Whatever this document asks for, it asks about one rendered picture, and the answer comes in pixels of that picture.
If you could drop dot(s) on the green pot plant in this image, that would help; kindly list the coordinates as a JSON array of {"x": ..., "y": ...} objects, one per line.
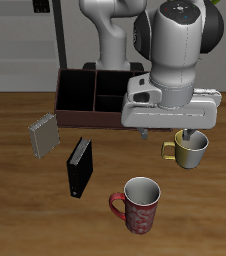
[{"x": 215, "y": 1}]

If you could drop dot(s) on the grey book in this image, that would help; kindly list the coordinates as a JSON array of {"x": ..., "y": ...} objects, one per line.
[{"x": 45, "y": 136}]

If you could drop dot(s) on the yellow and white mug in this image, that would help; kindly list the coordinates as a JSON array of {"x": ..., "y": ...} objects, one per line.
[{"x": 188, "y": 151}]

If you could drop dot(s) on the white shelf unit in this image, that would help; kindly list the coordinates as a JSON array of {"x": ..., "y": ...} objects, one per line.
[{"x": 21, "y": 43}]

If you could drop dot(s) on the black book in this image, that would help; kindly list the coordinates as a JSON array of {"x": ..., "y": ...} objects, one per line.
[{"x": 80, "y": 168}]

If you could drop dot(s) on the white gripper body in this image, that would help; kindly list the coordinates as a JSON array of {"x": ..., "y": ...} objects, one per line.
[{"x": 171, "y": 115}]

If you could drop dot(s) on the red patterned mug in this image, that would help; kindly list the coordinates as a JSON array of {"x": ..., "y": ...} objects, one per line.
[{"x": 139, "y": 206}]

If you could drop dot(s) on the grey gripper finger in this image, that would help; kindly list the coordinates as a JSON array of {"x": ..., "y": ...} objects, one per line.
[
  {"x": 144, "y": 133},
  {"x": 187, "y": 134}
]

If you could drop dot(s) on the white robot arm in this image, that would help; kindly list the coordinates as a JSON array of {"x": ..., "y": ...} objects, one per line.
[{"x": 175, "y": 50}]

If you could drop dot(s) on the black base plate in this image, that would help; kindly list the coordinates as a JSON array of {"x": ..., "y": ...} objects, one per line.
[{"x": 91, "y": 66}]

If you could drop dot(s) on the dark brown desk caddy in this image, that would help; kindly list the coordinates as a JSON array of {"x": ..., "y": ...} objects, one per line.
[{"x": 81, "y": 96}]

